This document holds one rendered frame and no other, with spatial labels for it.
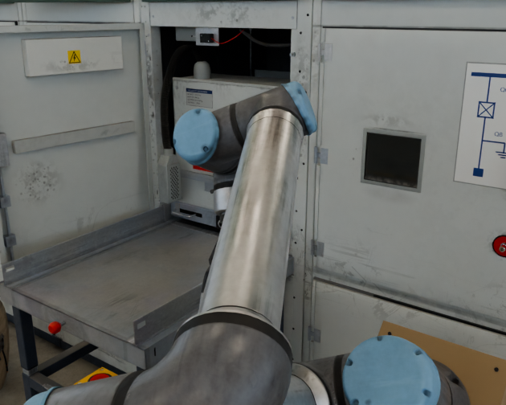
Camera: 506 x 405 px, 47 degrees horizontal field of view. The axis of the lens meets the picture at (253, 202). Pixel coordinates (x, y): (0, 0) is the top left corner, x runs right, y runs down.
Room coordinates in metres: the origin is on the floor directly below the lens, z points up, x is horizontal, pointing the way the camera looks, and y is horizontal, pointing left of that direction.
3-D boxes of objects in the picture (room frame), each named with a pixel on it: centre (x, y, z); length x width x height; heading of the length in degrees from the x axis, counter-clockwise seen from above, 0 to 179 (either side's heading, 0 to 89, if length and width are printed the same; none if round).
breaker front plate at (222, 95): (1.97, 0.09, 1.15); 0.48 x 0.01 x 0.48; 54
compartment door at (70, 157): (1.93, 0.61, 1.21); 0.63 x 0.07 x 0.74; 139
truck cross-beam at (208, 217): (1.99, 0.08, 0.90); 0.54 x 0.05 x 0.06; 54
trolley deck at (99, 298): (1.66, 0.31, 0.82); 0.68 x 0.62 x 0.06; 144
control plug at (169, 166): (2.04, 0.30, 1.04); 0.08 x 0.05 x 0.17; 144
